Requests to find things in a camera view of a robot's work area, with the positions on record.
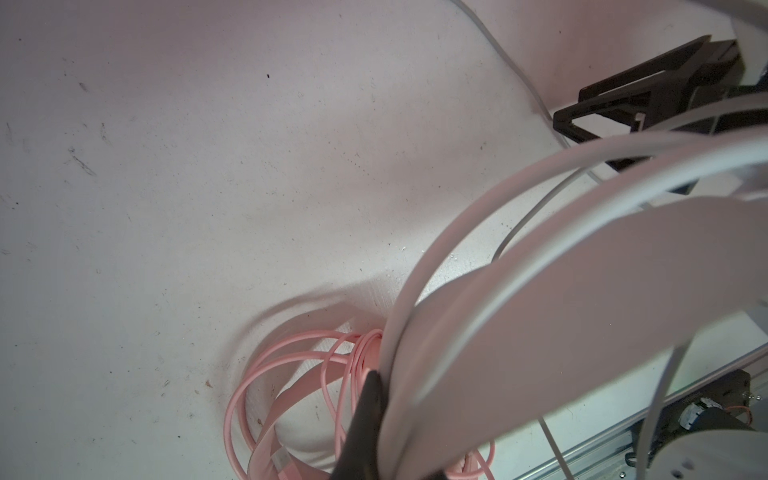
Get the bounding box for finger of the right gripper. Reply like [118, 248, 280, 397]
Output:
[553, 98, 691, 144]
[578, 35, 711, 102]

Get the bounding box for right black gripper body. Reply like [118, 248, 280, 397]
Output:
[677, 43, 767, 135]

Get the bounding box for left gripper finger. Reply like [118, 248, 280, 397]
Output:
[329, 371, 387, 480]

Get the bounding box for pink cat-ear headphones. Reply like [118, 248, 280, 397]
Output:
[223, 328, 496, 480]

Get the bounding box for grey headphone cable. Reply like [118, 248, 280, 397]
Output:
[449, 0, 691, 480]

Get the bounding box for white headphones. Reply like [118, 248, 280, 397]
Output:
[377, 93, 767, 479]

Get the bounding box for aluminium front rail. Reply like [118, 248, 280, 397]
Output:
[522, 344, 767, 479]

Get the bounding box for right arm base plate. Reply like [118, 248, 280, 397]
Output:
[648, 370, 752, 463]

